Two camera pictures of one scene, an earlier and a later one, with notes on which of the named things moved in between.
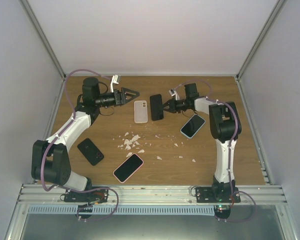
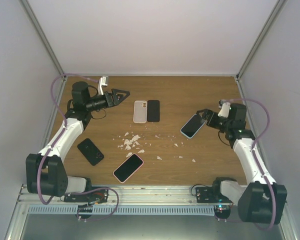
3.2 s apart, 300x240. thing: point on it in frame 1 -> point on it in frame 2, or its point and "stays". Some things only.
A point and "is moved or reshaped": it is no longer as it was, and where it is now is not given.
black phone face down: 90,152 stays
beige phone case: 140,112 stays
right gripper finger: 166,109 -> 205,120
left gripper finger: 129,92 -> 117,93
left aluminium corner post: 48,47 stays
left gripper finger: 130,99 -> 117,103
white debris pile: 128,143 stays
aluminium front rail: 149,195 stays
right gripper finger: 167,103 -> 203,111
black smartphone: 156,107 is moved or reshaped
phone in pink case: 128,168 stays
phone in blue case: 192,126 stays
